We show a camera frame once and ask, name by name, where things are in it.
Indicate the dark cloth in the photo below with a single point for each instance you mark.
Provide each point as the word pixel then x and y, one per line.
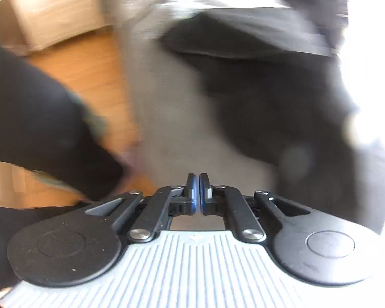
pixel 35 118

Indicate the black t-shirt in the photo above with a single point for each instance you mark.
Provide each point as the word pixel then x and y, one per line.
pixel 260 109

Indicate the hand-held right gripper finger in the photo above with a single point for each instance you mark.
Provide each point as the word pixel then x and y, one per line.
pixel 201 199
pixel 195 199

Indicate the cream nightstand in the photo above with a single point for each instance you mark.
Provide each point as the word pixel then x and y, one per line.
pixel 57 6

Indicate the grey fleece blanket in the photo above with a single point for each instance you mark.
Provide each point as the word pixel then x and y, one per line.
pixel 166 118

